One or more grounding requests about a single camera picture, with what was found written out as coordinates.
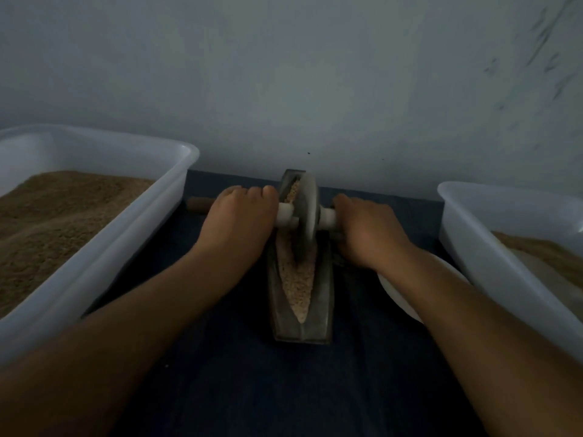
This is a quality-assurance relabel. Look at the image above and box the person's left forearm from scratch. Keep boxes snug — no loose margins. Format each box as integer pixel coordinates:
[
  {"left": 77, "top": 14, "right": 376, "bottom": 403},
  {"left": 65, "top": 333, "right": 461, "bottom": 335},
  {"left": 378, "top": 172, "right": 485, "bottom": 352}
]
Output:
[{"left": 0, "top": 250, "right": 242, "bottom": 437}]

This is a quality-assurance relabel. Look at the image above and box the dark blue table cloth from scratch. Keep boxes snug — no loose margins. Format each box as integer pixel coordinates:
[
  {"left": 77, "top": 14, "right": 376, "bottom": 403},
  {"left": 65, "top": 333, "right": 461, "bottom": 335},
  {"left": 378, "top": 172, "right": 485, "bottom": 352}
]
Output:
[{"left": 109, "top": 171, "right": 493, "bottom": 437}]

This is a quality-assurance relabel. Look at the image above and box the boat-shaped metal grinding trough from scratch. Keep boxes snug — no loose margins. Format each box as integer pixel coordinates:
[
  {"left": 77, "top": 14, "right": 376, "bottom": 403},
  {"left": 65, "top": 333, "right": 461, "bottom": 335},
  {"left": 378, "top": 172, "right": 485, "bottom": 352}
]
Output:
[{"left": 268, "top": 169, "right": 335, "bottom": 345}]

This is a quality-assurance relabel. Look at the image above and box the metal grinding wheel with handle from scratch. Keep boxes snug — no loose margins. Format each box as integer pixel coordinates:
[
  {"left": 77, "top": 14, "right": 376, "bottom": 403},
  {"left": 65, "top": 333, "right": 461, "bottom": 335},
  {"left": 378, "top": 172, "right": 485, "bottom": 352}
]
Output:
[{"left": 185, "top": 172, "right": 337, "bottom": 266}]

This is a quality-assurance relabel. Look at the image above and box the person's left hand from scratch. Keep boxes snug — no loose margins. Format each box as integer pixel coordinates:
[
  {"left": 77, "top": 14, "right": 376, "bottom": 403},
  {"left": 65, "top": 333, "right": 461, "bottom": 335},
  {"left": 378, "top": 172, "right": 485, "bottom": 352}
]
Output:
[{"left": 193, "top": 185, "right": 280, "bottom": 271}]

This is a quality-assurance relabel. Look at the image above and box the white round plate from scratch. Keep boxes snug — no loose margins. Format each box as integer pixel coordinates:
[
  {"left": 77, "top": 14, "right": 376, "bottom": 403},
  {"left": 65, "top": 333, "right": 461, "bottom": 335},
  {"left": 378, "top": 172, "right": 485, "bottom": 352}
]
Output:
[{"left": 377, "top": 252, "right": 473, "bottom": 324}]

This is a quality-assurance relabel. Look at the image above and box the person's right hand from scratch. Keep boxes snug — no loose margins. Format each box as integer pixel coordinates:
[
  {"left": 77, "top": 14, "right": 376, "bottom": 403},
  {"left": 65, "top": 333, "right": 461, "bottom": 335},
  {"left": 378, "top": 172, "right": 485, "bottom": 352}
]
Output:
[{"left": 332, "top": 194, "right": 413, "bottom": 273}]

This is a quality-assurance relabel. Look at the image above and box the large brown grain heap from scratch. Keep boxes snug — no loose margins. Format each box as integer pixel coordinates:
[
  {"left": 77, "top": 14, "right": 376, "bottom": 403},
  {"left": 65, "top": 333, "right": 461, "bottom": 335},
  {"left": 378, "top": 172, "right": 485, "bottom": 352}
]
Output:
[
  {"left": 0, "top": 171, "right": 156, "bottom": 319},
  {"left": 492, "top": 232, "right": 583, "bottom": 288}
]

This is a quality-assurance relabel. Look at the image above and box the white plastic tub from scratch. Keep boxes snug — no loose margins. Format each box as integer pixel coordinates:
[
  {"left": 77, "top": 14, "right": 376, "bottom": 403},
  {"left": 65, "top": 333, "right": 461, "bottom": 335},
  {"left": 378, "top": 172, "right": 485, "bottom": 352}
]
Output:
[
  {"left": 0, "top": 124, "right": 200, "bottom": 365},
  {"left": 437, "top": 181, "right": 583, "bottom": 365}
]

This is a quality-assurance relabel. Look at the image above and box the person's right forearm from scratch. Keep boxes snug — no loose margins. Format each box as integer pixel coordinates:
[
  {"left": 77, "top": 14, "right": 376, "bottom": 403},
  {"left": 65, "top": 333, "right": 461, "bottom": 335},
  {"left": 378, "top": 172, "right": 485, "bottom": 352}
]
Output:
[{"left": 375, "top": 252, "right": 583, "bottom": 437}]

